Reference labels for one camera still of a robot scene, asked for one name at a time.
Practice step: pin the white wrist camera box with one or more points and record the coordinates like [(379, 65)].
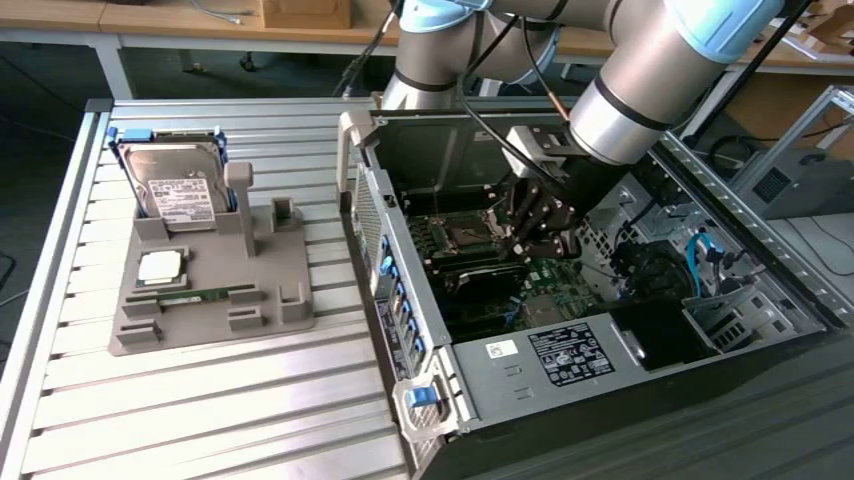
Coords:
[(537, 150)]

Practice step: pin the cluttered wooden desk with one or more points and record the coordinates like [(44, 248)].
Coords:
[(801, 60)]

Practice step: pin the brown cardboard box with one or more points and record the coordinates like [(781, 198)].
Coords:
[(307, 12)]

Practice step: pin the silver hard disk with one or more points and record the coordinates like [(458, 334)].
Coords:
[(177, 195)]

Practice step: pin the blue disk caddy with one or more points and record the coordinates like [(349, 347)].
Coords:
[(137, 136)]

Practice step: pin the grey computer tower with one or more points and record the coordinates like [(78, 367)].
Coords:
[(794, 185)]

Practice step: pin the open black PC case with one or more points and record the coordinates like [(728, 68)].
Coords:
[(507, 385)]

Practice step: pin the CPU socket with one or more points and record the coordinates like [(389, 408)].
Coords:
[(467, 231)]

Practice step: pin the silver CPU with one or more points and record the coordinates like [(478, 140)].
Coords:
[(161, 267)]

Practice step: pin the grey power supply unit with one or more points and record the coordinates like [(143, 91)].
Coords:
[(528, 370)]

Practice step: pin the wooden desk with white frame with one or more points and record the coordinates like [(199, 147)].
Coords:
[(134, 20)]

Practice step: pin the grey parts rack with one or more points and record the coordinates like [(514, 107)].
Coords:
[(214, 325)]

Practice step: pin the graphics card with metal bracket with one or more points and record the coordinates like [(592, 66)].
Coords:
[(483, 282)]

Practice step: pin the green RAM stick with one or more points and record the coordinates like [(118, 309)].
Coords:
[(198, 294)]

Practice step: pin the green motherboard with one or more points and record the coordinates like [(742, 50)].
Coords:
[(561, 285)]

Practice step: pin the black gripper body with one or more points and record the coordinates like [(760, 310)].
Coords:
[(588, 185)]

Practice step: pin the black RAM stick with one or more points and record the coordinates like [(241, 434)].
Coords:
[(461, 261)]

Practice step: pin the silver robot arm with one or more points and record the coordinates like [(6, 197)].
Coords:
[(641, 85)]

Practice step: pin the blue case latch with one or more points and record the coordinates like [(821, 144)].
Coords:
[(421, 398)]

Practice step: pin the black tripod pole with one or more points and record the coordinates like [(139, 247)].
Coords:
[(754, 65)]

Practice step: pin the metal disk bay cage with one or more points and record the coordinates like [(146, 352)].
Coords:
[(614, 210)]

